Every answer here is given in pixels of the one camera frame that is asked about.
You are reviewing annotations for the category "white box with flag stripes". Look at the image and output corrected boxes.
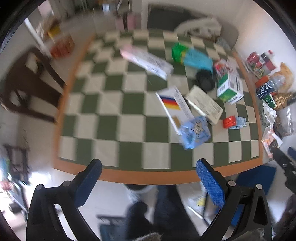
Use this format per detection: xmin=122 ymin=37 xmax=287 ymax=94
xmin=156 ymin=86 xmax=194 ymax=135

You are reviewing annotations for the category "blue floor mat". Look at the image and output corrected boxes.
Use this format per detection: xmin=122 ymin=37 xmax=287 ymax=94
xmin=236 ymin=165 xmax=276 ymax=195

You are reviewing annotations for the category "red white snack packet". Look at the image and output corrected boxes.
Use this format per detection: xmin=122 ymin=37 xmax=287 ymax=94
xmin=214 ymin=59 xmax=238 ymax=77

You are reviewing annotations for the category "green white carton box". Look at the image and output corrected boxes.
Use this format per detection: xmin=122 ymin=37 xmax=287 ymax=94
xmin=217 ymin=72 xmax=244 ymax=104

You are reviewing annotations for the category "black round lid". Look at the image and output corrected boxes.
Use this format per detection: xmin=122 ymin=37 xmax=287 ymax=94
xmin=195 ymin=70 xmax=215 ymax=92

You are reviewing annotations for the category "right dark trouser leg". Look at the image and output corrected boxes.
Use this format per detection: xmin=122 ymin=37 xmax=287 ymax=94
xmin=154 ymin=185 xmax=200 ymax=240

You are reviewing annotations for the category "dark trouser leg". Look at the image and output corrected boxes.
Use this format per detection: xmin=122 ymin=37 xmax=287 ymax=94
xmin=121 ymin=201 xmax=163 ymax=240
xmin=154 ymin=185 xmax=200 ymax=240

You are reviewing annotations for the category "white crumpled paper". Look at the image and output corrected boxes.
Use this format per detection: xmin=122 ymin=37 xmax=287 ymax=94
xmin=262 ymin=101 xmax=277 ymax=128

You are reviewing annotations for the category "blue label plastic bottle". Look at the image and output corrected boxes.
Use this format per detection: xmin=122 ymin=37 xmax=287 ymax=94
xmin=256 ymin=75 xmax=285 ymax=99

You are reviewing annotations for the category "white cloth pile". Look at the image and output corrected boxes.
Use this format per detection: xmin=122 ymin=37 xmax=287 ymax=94
xmin=174 ymin=17 xmax=222 ymax=39

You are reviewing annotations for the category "left dark trouser leg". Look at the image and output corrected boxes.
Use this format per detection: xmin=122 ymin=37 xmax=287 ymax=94
xmin=121 ymin=201 xmax=163 ymax=240

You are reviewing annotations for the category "red can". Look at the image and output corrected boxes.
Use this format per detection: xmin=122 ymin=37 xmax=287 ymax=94
xmin=246 ymin=52 xmax=260 ymax=66

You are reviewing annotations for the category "green white checkered rug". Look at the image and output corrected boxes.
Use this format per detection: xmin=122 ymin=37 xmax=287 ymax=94
xmin=53 ymin=30 xmax=263 ymax=184

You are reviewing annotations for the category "white flat paper box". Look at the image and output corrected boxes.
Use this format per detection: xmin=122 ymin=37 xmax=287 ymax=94
xmin=185 ymin=85 xmax=223 ymax=125

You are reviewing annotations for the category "dark wooden chair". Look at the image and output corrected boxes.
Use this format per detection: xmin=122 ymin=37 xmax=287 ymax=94
xmin=1 ymin=47 xmax=66 ymax=123

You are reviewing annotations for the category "long pink white box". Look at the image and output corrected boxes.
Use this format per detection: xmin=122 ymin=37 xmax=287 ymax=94
xmin=119 ymin=45 xmax=174 ymax=80

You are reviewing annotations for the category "small red blue milk carton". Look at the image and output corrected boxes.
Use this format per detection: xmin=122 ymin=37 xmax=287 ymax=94
xmin=223 ymin=116 xmax=246 ymax=130

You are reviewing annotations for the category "blue crumpled plastic wrapper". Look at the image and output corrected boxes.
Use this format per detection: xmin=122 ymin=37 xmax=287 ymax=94
xmin=179 ymin=116 xmax=211 ymax=150

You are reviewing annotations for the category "green blue plastic bag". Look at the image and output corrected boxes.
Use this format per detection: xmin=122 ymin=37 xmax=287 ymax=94
xmin=171 ymin=43 xmax=213 ymax=72

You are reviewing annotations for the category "orange white snack bag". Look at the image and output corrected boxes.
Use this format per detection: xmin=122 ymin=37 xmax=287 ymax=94
xmin=261 ymin=126 xmax=283 ymax=159

